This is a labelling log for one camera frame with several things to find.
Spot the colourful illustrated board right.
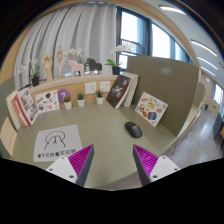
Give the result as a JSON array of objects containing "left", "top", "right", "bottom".
[{"left": 135, "top": 92, "right": 168, "bottom": 127}]

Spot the white books stack leaning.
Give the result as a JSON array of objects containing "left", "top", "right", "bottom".
[{"left": 122, "top": 72, "right": 139, "bottom": 107}]

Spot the wooden hand model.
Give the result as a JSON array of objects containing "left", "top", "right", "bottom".
[{"left": 42, "top": 54, "right": 52, "bottom": 82}]

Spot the small potted plant left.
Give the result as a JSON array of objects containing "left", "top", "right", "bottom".
[{"left": 63, "top": 96, "right": 72, "bottom": 110}]

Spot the wooden mannequin figure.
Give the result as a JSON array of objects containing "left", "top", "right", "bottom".
[{"left": 57, "top": 45, "right": 67, "bottom": 77}]

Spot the purple round sign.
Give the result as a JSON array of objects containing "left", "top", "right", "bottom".
[{"left": 58, "top": 89, "right": 71, "bottom": 104}]

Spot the white mouse pad with logo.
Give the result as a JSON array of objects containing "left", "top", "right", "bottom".
[{"left": 33, "top": 124, "right": 82, "bottom": 162}]

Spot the light wooden board left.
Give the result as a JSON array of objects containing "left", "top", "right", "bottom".
[{"left": 0, "top": 118, "right": 17, "bottom": 156}]

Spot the pink wooden horse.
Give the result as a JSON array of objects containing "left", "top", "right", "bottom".
[{"left": 68, "top": 60, "right": 84, "bottom": 76}]

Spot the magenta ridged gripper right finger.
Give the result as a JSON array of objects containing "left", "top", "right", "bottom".
[{"left": 133, "top": 145, "right": 180, "bottom": 186}]

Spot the small potted plant middle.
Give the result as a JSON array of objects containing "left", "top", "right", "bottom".
[{"left": 77, "top": 93, "right": 85, "bottom": 107}]

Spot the white orchid black pot left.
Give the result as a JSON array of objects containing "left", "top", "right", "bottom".
[{"left": 19, "top": 58, "right": 40, "bottom": 87}]

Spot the black wooden horse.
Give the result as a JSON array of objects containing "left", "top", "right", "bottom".
[{"left": 87, "top": 58, "right": 102, "bottom": 72}]

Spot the dark cover book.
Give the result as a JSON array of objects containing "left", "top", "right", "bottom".
[{"left": 106, "top": 75, "right": 131, "bottom": 109}]

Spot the red white magazine leaning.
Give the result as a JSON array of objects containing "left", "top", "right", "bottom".
[{"left": 15, "top": 88, "right": 38, "bottom": 126}]

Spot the illustrated card with objects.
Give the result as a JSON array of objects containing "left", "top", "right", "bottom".
[{"left": 35, "top": 90, "right": 60, "bottom": 113}]

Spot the white orchid behind horse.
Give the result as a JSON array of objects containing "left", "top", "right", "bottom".
[{"left": 68, "top": 48, "right": 84, "bottom": 64}]

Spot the green partition panel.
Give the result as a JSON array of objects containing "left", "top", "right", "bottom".
[{"left": 127, "top": 56, "right": 200, "bottom": 136}]

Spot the small potted plant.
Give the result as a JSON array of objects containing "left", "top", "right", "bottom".
[
  {"left": 63, "top": 96, "right": 72, "bottom": 110},
  {"left": 77, "top": 93, "right": 85, "bottom": 107},
  {"left": 96, "top": 90, "right": 104, "bottom": 105}
]

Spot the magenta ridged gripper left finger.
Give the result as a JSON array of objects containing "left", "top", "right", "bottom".
[{"left": 47, "top": 145, "right": 94, "bottom": 187}]

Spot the black computer mouse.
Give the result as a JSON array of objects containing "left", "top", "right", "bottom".
[{"left": 125, "top": 122, "right": 143, "bottom": 138}]

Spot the white wall switch plate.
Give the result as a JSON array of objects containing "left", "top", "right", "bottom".
[{"left": 100, "top": 81, "right": 110, "bottom": 92}]

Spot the white orchid black pot right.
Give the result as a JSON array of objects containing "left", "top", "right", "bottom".
[{"left": 107, "top": 44, "right": 130, "bottom": 75}]

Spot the grey curtain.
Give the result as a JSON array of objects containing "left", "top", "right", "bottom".
[{"left": 14, "top": 2, "right": 116, "bottom": 89}]

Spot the small potted plant right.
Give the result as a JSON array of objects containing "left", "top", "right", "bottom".
[{"left": 96, "top": 90, "right": 104, "bottom": 105}]

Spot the white wall socket plate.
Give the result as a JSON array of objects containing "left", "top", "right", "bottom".
[{"left": 85, "top": 82, "right": 96, "bottom": 94}]

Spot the white orchid black pot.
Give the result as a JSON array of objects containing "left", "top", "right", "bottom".
[
  {"left": 107, "top": 44, "right": 130, "bottom": 75},
  {"left": 19, "top": 58, "right": 40, "bottom": 87}
]

